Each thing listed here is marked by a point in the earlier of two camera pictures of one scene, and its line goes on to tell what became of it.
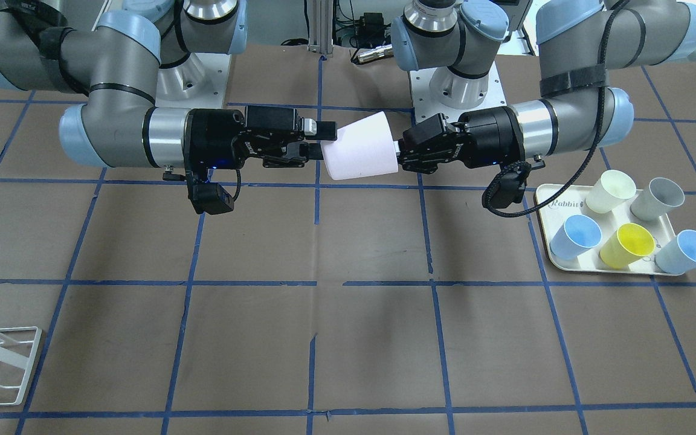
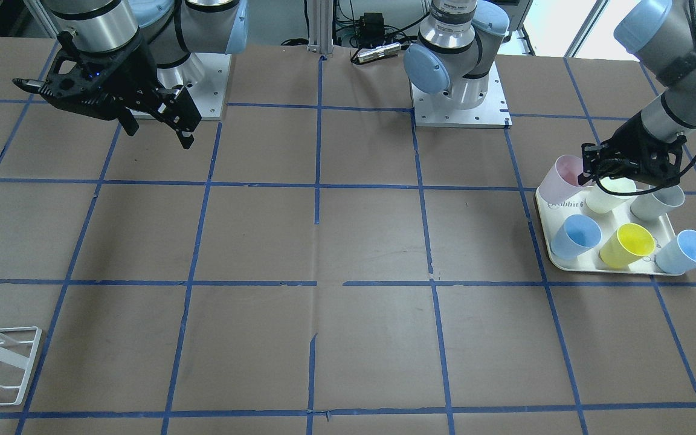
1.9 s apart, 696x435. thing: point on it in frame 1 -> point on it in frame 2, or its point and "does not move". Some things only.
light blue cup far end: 687,251 does not move
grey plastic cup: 660,196 does not move
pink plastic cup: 364,148 -> 563,181
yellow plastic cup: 630,243 does not move
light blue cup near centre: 579,234 does not move
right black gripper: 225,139 -> 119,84
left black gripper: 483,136 -> 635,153
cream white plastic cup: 611,190 does not move
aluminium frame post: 321,27 does not move
